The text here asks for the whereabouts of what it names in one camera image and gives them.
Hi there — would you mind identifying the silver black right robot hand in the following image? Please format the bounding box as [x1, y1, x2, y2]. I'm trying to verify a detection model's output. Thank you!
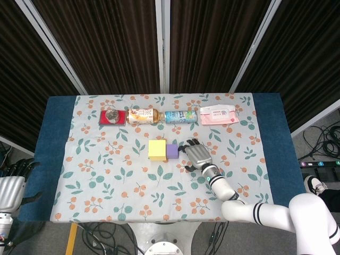
[177, 138, 213, 173]

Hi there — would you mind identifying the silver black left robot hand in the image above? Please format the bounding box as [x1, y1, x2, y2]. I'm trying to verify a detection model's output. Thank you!
[0, 158, 43, 213]

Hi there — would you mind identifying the purple block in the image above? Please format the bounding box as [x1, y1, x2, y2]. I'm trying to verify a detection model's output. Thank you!
[166, 144, 179, 159]

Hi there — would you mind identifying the large yellow foam cube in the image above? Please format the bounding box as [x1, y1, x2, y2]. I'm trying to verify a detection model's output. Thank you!
[148, 140, 167, 162]

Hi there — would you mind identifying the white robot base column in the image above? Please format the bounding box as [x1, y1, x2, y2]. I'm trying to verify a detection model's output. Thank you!
[127, 222, 202, 255]

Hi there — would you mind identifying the light blue drink can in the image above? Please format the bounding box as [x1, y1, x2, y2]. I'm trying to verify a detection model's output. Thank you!
[164, 110, 199, 124]

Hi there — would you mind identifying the pink wet wipes pack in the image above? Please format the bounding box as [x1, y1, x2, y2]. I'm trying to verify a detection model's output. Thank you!
[199, 104, 240, 126]

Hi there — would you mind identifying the amber tea bottle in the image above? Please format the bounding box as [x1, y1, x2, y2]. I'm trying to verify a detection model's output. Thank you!
[125, 108, 166, 125]

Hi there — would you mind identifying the blue felt table cover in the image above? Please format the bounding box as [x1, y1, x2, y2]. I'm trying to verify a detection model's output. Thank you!
[17, 92, 313, 223]

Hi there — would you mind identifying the fruit leaf print tablecloth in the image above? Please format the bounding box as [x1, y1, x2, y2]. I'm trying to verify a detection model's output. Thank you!
[50, 92, 271, 223]

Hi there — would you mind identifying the yellow floor tape strip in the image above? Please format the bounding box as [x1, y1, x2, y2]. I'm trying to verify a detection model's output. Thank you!
[65, 223, 79, 255]

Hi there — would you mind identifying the red box with coin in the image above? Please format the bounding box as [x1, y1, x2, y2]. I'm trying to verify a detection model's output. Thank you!
[98, 109, 127, 126]

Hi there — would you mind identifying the dark folding screen panel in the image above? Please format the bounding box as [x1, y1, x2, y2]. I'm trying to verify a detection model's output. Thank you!
[0, 0, 87, 156]
[231, 0, 340, 136]
[161, 0, 271, 94]
[26, 0, 163, 95]

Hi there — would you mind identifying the white black sneaker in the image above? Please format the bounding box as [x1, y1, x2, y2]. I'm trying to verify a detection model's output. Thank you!
[304, 175, 329, 197]

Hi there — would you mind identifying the black trouser leg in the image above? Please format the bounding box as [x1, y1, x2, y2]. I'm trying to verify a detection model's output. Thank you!
[320, 188, 340, 213]

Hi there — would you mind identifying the black cable with inline box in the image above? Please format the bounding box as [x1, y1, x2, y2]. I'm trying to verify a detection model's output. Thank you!
[207, 222, 229, 255]

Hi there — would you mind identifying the black floor cable bundle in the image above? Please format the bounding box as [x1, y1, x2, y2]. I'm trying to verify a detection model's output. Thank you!
[76, 222, 141, 255]
[302, 124, 340, 157]

